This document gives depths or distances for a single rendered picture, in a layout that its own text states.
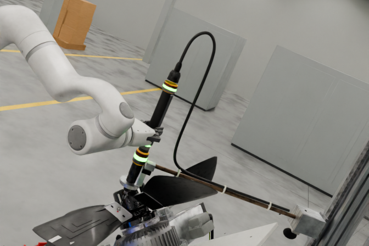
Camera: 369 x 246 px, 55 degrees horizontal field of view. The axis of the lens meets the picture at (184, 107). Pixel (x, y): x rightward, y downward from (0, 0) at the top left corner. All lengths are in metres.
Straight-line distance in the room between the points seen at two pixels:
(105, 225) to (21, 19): 0.64
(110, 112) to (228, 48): 7.51
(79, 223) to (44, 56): 0.52
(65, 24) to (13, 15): 8.47
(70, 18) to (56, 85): 8.50
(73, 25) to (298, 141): 5.97
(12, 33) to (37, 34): 0.06
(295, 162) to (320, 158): 0.44
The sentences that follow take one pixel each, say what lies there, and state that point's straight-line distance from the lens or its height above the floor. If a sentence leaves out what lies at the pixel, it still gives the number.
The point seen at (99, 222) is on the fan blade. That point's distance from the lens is 1.18.
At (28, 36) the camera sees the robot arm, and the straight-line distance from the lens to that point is 0.98.
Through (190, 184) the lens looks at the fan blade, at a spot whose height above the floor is 1.43.
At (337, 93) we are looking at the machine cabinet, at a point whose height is 1.69.
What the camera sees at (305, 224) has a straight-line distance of 1.32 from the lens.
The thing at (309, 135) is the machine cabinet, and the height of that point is 0.83.
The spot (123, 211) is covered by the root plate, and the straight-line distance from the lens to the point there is 1.26.
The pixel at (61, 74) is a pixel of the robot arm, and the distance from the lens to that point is 0.93.
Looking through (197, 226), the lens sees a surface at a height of 1.14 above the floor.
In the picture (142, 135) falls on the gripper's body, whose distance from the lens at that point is 0.99.
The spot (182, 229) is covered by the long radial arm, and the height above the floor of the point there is 1.11.
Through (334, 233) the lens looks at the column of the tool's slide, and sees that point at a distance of 1.38.
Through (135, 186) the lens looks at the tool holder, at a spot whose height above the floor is 1.31.
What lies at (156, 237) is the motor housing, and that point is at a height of 1.17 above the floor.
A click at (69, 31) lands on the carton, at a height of 0.42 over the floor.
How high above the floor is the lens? 1.86
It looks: 13 degrees down
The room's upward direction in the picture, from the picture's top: 24 degrees clockwise
